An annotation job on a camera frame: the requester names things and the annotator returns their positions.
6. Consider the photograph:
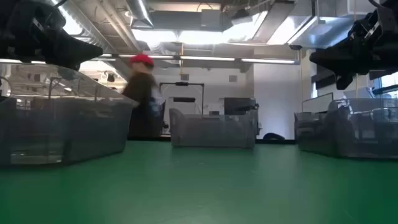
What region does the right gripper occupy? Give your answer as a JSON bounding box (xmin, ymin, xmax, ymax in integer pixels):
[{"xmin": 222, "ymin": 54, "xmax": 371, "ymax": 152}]
[{"xmin": 309, "ymin": 0, "xmax": 398, "ymax": 91}]

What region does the black monitor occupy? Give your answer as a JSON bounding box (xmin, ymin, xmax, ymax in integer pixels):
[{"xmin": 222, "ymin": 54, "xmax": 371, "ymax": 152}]
[{"xmin": 223, "ymin": 97, "xmax": 259, "ymax": 116}]

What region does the grey translucent plastic bin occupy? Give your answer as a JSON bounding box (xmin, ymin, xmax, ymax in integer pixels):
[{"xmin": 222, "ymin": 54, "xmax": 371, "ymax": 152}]
[
  {"xmin": 294, "ymin": 98, "xmax": 398, "ymax": 160},
  {"xmin": 0, "ymin": 62, "xmax": 140, "ymax": 166},
  {"xmin": 169, "ymin": 107, "xmax": 259, "ymax": 149}
]

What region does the person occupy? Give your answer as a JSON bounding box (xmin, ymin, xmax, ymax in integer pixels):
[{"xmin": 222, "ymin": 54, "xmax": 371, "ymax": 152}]
[{"xmin": 121, "ymin": 53, "xmax": 167, "ymax": 141}]

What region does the long ceiling light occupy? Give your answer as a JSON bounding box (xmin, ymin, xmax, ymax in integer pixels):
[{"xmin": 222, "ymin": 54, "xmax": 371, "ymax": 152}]
[
  {"xmin": 179, "ymin": 55, "xmax": 236, "ymax": 62},
  {"xmin": 241, "ymin": 57, "xmax": 296, "ymax": 65},
  {"xmin": 118, "ymin": 54, "xmax": 175, "ymax": 60}
]

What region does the large metal ceiling hood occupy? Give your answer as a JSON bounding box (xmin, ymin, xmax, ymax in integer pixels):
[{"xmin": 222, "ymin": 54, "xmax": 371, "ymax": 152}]
[{"xmin": 267, "ymin": 0, "xmax": 379, "ymax": 50}]

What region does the round silver ventilation duct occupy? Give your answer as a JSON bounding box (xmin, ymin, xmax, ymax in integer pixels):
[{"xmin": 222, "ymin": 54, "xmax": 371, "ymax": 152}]
[{"xmin": 126, "ymin": 0, "xmax": 155, "ymax": 29}]

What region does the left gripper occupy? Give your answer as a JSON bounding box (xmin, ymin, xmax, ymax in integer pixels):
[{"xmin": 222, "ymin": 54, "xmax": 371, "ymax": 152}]
[{"xmin": 0, "ymin": 0, "xmax": 104, "ymax": 71}]

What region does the green table mat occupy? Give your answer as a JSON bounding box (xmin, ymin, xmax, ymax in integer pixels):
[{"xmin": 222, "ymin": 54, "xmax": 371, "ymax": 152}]
[{"xmin": 0, "ymin": 139, "xmax": 398, "ymax": 224}]

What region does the grey partition screen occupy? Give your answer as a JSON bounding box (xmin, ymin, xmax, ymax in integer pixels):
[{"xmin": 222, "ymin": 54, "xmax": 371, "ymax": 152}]
[{"xmin": 301, "ymin": 92, "xmax": 334, "ymax": 113}]

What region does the black frame stand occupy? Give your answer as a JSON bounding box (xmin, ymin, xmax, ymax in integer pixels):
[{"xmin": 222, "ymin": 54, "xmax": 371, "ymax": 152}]
[{"xmin": 159, "ymin": 82, "xmax": 205, "ymax": 116}]

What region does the dark rounded object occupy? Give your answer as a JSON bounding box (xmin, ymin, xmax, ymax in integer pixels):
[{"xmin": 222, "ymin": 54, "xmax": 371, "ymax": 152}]
[{"xmin": 262, "ymin": 133, "xmax": 285, "ymax": 141}]

